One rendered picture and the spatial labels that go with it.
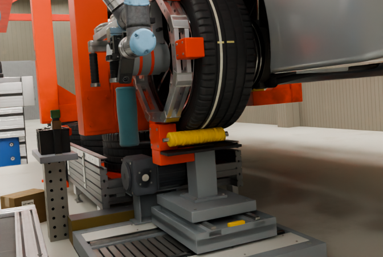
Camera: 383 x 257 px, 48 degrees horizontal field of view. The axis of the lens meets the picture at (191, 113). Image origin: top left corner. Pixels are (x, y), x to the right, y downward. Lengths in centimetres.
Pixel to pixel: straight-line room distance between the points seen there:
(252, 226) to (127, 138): 64
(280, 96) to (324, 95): 243
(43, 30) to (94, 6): 194
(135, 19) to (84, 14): 91
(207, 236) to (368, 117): 525
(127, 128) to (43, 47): 233
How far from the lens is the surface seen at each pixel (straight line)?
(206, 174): 192
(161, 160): 182
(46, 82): 409
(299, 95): 520
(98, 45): 196
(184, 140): 175
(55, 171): 230
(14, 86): 140
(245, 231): 177
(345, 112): 707
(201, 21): 163
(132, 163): 203
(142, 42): 130
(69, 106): 411
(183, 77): 161
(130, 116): 190
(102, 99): 218
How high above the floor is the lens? 68
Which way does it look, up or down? 2 degrees down
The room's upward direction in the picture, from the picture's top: 4 degrees counter-clockwise
